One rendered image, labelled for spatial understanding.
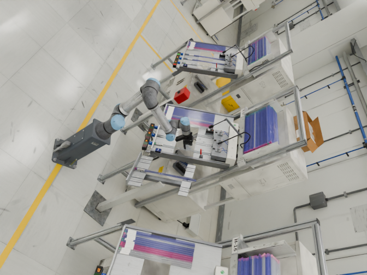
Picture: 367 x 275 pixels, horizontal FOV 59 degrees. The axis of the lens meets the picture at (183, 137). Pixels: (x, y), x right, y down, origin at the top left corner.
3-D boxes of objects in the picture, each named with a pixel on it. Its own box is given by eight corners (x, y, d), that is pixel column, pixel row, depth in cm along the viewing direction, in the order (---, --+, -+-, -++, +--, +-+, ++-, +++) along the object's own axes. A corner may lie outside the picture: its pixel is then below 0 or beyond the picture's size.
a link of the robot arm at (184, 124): (179, 115, 270) (190, 115, 269) (181, 125, 277) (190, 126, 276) (178, 121, 264) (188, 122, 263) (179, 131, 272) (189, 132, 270)
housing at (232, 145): (223, 168, 288) (226, 157, 278) (227, 132, 323) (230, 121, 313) (232, 170, 287) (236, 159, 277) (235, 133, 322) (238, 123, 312)
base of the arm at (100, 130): (94, 135, 263) (101, 131, 258) (95, 120, 271) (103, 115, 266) (108, 142, 273) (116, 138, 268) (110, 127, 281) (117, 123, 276)
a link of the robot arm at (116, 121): (101, 127, 260) (112, 120, 252) (107, 116, 269) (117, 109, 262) (112, 136, 265) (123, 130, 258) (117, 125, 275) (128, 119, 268)
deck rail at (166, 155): (149, 155, 289) (150, 150, 285) (150, 153, 291) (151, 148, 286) (228, 170, 285) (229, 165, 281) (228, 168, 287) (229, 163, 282)
